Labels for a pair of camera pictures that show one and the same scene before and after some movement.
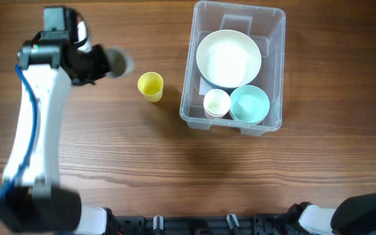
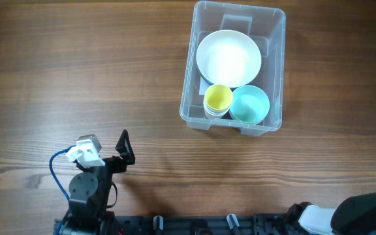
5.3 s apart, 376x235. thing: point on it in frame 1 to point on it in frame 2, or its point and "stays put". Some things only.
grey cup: (121, 62) to (213, 113)
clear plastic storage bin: (234, 78) stays put
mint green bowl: (249, 105) stays put
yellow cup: (151, 84) to (218, 97)
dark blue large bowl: (228, 90) stays put
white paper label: (204, 87) stays put
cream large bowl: (228, 59) stays put
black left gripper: (99, 52) to (124, 147)
